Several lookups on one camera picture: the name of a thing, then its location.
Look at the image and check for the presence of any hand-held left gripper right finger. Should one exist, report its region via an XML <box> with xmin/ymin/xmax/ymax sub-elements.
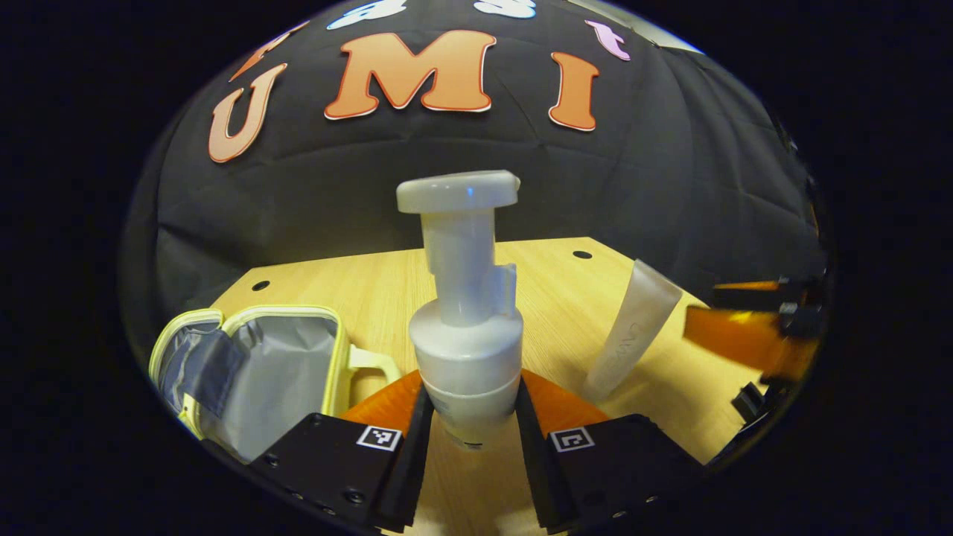
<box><xmin>514</xmin><ymin>368</ymin><xmax>706</xmax><ymax>535</ymax></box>

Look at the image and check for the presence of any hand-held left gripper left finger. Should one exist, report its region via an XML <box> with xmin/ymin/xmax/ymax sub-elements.
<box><xmin>248</xmin><ymin>368</ymin><xmax>436</xmax><ymax>534</ymax></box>

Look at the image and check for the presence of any frosted white tube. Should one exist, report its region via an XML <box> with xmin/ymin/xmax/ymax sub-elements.
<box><xmin>582</xmin><ymin>259</ymin><xmax>683</xmax><ymax>403</ymax></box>

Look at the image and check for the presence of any white pump bottle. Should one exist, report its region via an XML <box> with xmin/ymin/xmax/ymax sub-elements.
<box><xmin>396</xmin><ymin>170</ymin><xmax>524</xmax><ymax>451</ymax></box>

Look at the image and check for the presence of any black backdrop cloth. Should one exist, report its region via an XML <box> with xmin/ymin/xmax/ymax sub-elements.
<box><xmin>119</xmin><ymin>0</ymin><xmax>829</xmax><ymax>358</ymax></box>

